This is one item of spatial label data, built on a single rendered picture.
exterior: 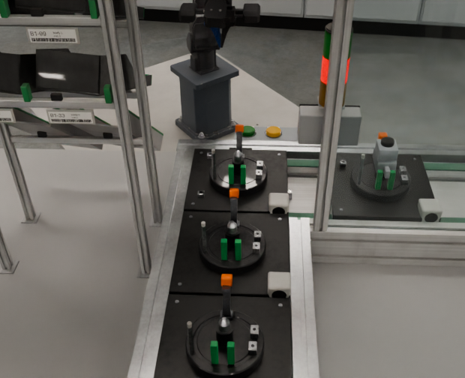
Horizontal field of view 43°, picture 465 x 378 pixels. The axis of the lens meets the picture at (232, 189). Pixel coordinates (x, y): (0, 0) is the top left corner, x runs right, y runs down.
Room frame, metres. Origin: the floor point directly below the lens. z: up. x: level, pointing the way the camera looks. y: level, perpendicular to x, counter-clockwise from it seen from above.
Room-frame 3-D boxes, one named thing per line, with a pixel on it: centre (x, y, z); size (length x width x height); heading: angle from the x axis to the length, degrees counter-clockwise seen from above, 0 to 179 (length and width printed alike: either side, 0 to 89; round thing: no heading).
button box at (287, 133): (1.34, -0.11, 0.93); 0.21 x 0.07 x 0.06; 86
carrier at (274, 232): (0.89, 0.00, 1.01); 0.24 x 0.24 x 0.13; 86
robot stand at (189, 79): (1.53, 0.07, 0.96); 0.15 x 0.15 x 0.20; 34
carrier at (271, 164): (1.14, -0.01, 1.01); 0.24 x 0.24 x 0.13; 86
